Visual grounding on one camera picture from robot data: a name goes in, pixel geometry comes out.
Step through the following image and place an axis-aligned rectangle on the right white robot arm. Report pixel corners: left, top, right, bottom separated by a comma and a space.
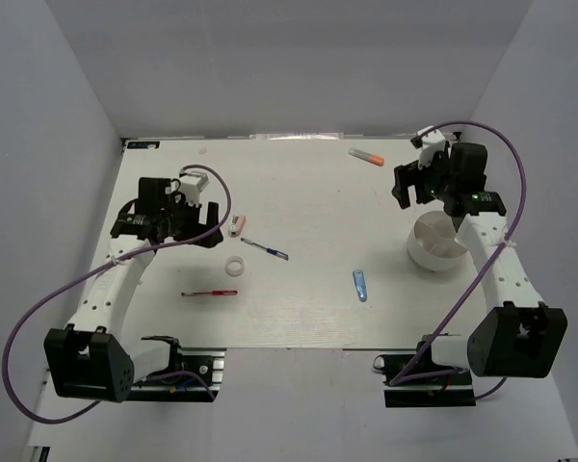
388, 139, 567, 385

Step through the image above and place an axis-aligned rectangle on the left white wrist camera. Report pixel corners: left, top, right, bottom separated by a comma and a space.
178, 170, 209, 201

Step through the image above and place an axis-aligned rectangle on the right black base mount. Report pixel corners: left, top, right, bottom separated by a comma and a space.
373, 353, 476, 409

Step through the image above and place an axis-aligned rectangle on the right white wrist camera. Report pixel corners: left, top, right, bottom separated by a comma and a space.
410, 126, 447, 153

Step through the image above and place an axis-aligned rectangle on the red ballpoint pen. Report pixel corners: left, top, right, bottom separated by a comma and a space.
180, 290, 238, 297

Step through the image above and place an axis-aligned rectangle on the white round divided organizer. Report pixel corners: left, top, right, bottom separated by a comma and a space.
407, 211, 467, 272

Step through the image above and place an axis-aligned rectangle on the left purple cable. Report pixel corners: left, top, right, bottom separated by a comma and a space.
6, 164, 233, 425

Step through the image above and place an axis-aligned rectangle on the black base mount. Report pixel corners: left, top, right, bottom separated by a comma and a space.
126, 348, 225, 403
373, 353, 476, 409

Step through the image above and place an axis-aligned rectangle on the orange capped highlighter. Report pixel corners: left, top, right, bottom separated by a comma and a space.
348, 147, 384, 167

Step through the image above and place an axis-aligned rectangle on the blue ballpoint pen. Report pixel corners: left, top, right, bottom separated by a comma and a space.
240, 238, 289, 261

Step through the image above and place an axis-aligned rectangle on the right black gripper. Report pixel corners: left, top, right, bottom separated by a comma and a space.
392, 146, 457, 210

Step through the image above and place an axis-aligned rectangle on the pink correction tape dispenser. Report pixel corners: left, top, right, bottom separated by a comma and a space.
228, 215, 247, 238

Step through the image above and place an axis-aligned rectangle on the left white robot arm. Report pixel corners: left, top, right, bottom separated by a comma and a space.
43, 170, 223, 402

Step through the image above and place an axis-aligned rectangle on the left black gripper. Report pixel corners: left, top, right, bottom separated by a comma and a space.
162, 193, 223, 249

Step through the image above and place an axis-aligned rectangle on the white tape roll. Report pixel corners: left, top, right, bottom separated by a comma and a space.
224, 255, 246, 277

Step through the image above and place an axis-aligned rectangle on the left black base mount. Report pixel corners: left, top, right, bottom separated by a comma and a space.
126, 348, 225, 403

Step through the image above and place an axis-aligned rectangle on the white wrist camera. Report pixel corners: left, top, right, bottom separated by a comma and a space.
410, 126, 447, 153
178, 170, 209, 201

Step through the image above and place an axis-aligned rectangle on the blue correction tape dispenser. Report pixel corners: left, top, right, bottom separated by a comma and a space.
353, 269, 368, 302

